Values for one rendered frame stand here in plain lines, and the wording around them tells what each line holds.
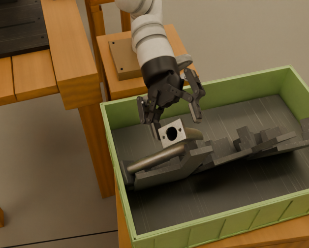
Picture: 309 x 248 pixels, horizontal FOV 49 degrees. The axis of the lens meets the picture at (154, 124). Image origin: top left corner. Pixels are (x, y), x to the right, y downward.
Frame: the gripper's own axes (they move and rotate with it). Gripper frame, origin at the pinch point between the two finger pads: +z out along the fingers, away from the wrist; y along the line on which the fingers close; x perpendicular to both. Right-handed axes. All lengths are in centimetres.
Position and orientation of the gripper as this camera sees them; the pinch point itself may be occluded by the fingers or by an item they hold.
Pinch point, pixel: (177, 129)
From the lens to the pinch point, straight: 65.6
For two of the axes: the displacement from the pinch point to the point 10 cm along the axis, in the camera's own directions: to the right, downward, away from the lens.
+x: 6.1, 0.8, 7.9
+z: 2.6, 9.2, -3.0
